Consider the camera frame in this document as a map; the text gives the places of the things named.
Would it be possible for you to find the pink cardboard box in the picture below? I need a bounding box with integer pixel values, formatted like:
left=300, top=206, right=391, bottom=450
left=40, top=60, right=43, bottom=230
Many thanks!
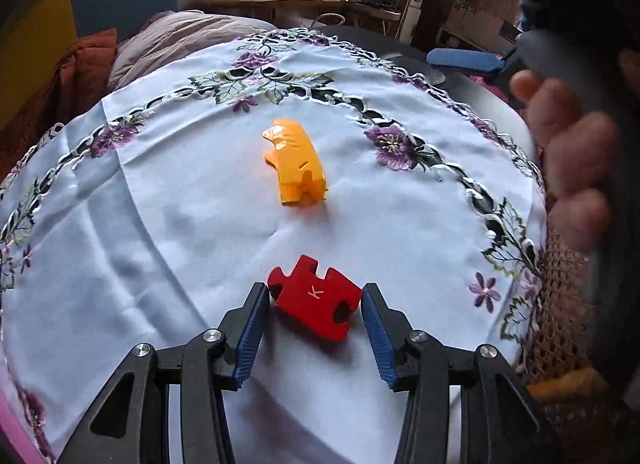
left=0, top=384, right=42, bottom=464

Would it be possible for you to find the red puzzle piece block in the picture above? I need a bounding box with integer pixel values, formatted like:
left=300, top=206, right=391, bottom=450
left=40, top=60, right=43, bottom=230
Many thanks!
left=266, top=255, right=363, bottom=343

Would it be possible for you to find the white embroidered floral tablecloth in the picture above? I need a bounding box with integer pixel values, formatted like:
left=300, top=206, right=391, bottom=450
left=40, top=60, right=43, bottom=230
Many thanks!
left=0, top=28, right=548, bottom=464

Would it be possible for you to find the orange puzzle piece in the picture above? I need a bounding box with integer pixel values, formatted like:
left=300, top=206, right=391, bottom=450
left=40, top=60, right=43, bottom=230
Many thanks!
left=262, top=118, right=330, bottom=207

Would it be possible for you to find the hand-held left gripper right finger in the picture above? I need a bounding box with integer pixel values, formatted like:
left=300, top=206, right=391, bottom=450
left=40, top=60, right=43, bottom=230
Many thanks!
left=361, top=282, right=558, bottom=464

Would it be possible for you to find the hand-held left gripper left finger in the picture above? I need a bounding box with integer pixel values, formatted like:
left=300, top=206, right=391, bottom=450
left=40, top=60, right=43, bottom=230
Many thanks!
left=57, top=282, right=272, bottom=464

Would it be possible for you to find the pink fabric item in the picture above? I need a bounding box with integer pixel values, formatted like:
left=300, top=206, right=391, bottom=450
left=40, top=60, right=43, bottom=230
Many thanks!
left=480, top=74, right=523, bottom=107

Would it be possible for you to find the person's right hand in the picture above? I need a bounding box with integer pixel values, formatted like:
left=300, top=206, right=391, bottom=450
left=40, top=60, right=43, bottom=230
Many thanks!
left=510, top=68, right=622, bottom=253

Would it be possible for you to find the pale pink pillow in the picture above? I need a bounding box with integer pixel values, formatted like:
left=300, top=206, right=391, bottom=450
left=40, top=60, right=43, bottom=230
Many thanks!
left=107, top=10, right=276, bottom=92

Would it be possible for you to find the wooden desk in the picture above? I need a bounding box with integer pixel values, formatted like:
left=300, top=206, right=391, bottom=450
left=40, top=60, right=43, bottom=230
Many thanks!
left=197, top=0, right=401, bottom=29

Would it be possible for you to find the orange cloth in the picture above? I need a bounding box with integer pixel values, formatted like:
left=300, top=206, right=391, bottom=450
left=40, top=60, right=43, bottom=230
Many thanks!
left=527, top=373, right=612, bottom=406

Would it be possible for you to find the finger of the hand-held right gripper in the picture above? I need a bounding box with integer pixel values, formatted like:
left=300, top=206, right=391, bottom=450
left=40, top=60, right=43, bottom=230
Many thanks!
left=426, top=47, right=521, bottom=78

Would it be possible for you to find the rust brown quilt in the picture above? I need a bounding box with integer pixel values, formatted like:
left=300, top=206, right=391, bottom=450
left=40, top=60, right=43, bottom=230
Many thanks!
left=0, top=28, right=118, bottom=165

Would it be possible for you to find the pile of cardboard boxes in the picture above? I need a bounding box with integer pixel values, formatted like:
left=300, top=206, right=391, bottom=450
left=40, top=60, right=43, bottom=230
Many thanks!
left=437, top=0, right=523, bottom=52

